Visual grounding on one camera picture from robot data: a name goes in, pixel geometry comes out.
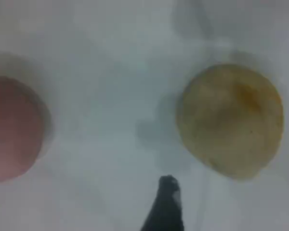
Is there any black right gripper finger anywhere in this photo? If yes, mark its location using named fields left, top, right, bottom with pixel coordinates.
left=139, top=175, right=185, bottom=231

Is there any beige egg yolk pastry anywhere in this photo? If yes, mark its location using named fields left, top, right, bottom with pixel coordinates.
left=176, top=64, right=285, bottom=180

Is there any pink round bun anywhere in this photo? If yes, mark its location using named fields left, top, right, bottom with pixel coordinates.
left=0, top=76, right=45, bottom=185

